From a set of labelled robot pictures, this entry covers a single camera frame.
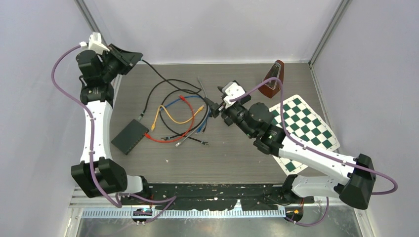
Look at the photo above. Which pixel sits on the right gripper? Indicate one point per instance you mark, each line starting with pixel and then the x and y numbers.
pixel 224 111

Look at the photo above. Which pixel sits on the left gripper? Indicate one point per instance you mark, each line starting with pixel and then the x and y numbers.
pixel 128 59

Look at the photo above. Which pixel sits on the dark grey network switch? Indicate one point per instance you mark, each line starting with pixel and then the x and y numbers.
pixel 130 136

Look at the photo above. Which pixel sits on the black power adapter with cord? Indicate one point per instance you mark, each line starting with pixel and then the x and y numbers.
pixel 214 107

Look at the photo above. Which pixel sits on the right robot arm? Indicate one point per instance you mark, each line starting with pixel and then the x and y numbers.
pixel 350 179

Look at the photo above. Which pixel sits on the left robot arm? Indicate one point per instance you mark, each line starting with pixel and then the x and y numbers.
pixel 97 173

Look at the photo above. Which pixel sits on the brown metronome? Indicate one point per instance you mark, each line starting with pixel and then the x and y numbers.
pixel 270 89

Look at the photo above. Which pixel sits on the green white chessboard mat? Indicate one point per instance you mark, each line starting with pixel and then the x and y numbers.
pixel 302 121

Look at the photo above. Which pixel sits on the small black blue switch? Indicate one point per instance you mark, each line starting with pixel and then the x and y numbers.
pixel 244 96

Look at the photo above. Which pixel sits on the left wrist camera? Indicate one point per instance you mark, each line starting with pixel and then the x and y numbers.
pixel 94 43

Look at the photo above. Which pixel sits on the black ethernet cable teal boot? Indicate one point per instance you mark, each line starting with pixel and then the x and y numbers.
pixel 190 138

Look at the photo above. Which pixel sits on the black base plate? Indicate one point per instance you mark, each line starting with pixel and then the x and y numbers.
pixel 219 197

